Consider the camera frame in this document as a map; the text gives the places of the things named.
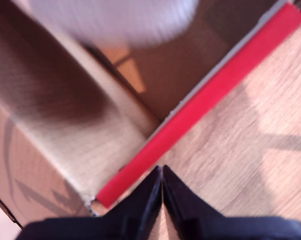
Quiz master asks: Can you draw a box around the red cardboard shoebox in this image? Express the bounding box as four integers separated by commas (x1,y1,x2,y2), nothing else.
0,0,301,230

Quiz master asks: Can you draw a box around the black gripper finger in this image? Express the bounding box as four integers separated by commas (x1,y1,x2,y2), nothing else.
162,164,224,240
106,165,163,240

